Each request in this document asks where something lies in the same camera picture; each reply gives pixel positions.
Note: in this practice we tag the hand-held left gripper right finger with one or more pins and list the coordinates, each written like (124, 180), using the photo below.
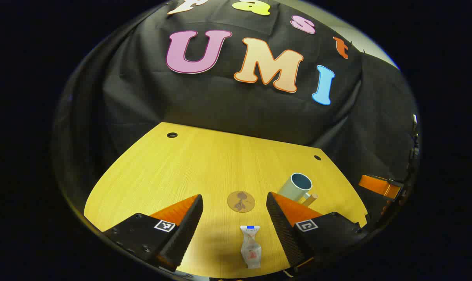
(279, 222)

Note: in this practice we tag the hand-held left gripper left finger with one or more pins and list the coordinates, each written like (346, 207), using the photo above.
(189, 222)

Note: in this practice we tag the black backdrop cloth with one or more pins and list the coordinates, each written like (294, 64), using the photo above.
(239, 113)

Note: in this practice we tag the round wooden coaster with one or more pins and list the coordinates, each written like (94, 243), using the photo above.
(241, 201)

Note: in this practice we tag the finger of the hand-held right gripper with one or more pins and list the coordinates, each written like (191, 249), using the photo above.
(378, 186)

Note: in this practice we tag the yellow wooden desktop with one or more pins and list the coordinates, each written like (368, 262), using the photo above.
(189, 168)

